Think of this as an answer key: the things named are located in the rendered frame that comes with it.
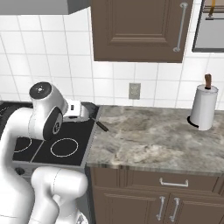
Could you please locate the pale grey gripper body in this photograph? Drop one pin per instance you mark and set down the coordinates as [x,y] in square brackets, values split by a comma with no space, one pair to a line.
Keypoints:
[89,110]

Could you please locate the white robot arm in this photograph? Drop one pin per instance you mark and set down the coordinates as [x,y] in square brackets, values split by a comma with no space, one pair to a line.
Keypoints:
[16,180]

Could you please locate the dark stove knob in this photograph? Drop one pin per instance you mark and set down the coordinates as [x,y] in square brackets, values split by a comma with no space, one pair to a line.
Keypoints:
[19,171]

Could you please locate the black glass hob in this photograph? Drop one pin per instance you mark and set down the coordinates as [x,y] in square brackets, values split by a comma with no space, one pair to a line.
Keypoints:
[70,132]

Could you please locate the brown drawer front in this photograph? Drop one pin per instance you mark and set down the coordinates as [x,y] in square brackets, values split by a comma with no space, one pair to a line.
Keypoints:
[145,178]

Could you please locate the brown upper cupboard door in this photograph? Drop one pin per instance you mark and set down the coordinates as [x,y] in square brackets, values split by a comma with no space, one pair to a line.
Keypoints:
[137,29]

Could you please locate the brown cupboard door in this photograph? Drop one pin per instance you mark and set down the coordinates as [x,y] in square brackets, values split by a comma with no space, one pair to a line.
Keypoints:
[201,211]
[125,207]
[137,29]

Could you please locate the brown lower cupboard door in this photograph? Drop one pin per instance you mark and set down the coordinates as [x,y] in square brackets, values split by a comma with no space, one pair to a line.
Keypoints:
[125,207]
[201,211]

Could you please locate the white paper towel roll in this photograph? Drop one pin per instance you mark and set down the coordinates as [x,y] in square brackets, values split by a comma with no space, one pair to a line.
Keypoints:
[204,108]

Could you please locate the grey range hood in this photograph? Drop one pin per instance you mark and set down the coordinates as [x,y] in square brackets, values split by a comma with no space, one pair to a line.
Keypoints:
[35,6]

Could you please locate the brown-topped paper towel holder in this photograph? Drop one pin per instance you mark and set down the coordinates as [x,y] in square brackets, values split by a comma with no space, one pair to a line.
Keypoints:
[208,81]

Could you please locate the grey framed window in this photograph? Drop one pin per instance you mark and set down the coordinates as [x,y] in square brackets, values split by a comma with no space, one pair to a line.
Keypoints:
[210,32]

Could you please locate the grey wall socket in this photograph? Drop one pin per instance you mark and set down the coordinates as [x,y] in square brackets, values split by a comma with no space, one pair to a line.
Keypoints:
[134,91]

